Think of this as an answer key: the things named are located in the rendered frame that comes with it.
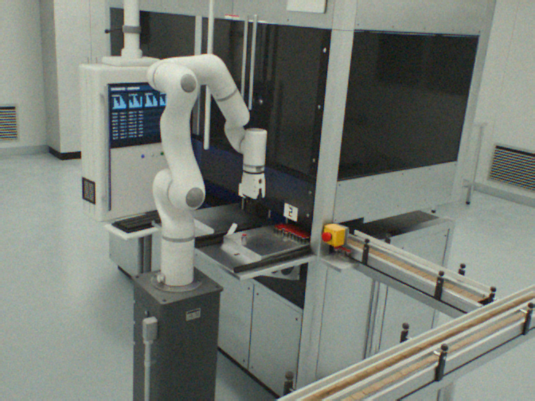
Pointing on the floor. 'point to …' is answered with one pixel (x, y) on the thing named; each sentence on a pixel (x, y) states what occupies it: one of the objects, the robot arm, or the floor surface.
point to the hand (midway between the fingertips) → (251, 208)
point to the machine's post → (326, 184)
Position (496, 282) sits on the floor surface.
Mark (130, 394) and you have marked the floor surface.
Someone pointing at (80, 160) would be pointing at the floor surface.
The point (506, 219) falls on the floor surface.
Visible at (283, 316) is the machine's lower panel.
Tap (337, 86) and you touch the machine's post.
